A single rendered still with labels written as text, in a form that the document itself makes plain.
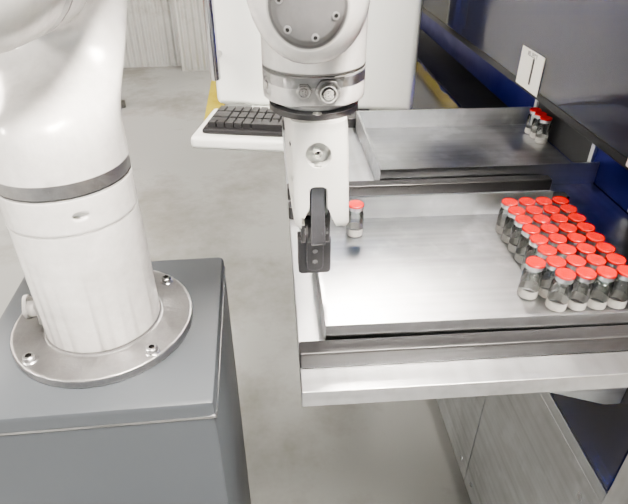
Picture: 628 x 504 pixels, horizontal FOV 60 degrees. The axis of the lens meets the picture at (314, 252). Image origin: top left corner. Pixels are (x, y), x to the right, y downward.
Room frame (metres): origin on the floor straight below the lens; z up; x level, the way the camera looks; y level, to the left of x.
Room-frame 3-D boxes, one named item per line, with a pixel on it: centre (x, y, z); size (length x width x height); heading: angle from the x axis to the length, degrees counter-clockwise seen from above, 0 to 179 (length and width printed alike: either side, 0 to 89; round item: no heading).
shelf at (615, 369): (0.71, -0.20, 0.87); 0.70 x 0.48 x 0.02; 4
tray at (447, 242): (0.53, -0.17, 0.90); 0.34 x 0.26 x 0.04; 94
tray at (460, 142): (0.88, -0.26, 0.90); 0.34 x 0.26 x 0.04; 94
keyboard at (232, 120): (1.21, 0.05, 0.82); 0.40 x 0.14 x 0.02; 83
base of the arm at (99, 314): (0.46, 0.23, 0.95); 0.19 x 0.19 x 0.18
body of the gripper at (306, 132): (0.45, 0.00, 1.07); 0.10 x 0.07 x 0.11; 4
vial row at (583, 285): (0.54, -0.28, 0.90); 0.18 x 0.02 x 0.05; 4
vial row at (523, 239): (0.54, -0.26, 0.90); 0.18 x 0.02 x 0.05; 4
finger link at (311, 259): (0.43, 0.00, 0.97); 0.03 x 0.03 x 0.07; 4
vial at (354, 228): (0.61, -0.05, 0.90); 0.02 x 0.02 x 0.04
